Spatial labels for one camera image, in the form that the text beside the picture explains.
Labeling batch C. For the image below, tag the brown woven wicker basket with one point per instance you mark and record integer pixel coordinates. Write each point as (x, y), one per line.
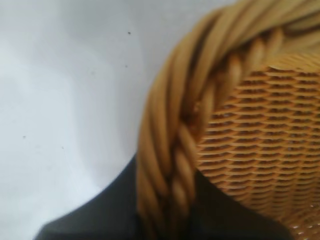
(250, 140)

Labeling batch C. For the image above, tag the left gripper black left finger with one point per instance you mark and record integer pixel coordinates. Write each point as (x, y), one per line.
(107, 215)

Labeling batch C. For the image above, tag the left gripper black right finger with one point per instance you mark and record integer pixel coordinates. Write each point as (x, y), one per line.
(225, 220)

